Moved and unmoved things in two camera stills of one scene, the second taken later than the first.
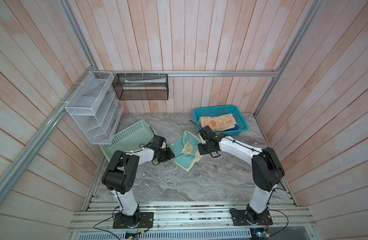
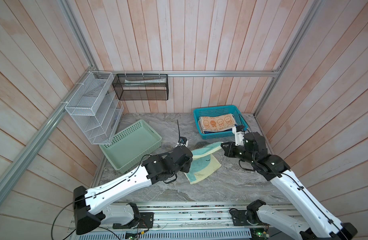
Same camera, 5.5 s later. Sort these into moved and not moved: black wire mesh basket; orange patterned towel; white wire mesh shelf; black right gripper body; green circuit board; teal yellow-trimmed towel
Moved: teal yellow-trimmed towel; black right gripper body
Not moved: orange patterned towel; black wire mesh basket; white wire mesh shelf; green circuit board
